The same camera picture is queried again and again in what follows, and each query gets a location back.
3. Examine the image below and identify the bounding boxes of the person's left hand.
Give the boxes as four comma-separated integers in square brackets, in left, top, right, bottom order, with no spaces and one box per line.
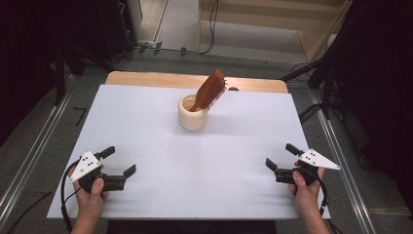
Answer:
[67,165,110,222]

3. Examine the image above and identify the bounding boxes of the thin black floor cable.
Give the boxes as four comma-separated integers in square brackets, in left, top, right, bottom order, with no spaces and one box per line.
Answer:
[6,190,56,234]

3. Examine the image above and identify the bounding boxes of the black metal stand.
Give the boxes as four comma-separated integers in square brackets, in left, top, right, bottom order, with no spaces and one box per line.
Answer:
[281,48,342,121]
[54,38,66,106]

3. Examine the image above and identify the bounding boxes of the brown wooden hairbrush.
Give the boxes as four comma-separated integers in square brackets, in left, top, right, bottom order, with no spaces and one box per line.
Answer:
[188,68,228,113]

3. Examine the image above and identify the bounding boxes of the black hanging cable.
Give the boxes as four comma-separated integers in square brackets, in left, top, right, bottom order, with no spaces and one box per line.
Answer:
[198,0,220,56]

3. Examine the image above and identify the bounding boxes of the black floor cables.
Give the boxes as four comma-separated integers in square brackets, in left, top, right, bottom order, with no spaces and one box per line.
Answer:
[297,102,323,125]

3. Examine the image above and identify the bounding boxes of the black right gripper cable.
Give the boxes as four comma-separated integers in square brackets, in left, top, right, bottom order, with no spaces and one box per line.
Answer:
[317,176,343,234]

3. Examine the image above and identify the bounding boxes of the metal floor rail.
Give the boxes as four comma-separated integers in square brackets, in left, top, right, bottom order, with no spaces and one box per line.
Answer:
[308,88,378,234]
[0,74,76,225]

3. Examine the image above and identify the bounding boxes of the cream ribbed cup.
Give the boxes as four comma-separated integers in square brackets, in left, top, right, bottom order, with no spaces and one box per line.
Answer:
[177,93,209,133]

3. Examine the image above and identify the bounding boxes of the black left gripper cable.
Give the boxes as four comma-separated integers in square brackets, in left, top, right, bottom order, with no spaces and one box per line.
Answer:
[59,158,82,234]

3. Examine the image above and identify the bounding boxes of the black cabinet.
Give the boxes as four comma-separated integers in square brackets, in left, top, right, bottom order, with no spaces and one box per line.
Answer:
[95,0,138,62]

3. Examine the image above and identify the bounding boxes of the person's dark clothing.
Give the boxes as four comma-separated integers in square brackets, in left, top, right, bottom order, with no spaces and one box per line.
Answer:
[106,219,277,234]

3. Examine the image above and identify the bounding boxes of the white table cover sheet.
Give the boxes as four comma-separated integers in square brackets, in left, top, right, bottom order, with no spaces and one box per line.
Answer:
[47,84,331,220]

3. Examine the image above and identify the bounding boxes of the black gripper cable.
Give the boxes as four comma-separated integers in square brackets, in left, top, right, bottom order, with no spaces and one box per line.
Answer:
[59,158,82,234]
[317,176,343,234]

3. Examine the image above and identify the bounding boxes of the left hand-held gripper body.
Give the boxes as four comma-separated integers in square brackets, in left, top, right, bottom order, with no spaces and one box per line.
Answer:
[68,150,127,194]

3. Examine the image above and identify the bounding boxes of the light wooden platform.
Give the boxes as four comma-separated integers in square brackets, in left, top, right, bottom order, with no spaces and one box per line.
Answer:
[198,0,355,63]

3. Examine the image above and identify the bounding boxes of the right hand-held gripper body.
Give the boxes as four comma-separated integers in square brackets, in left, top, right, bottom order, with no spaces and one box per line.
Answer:
[275,148,342,187]

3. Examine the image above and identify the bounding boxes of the person's right hand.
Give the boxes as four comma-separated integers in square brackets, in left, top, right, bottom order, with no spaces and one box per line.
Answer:
[288,167,326,217]

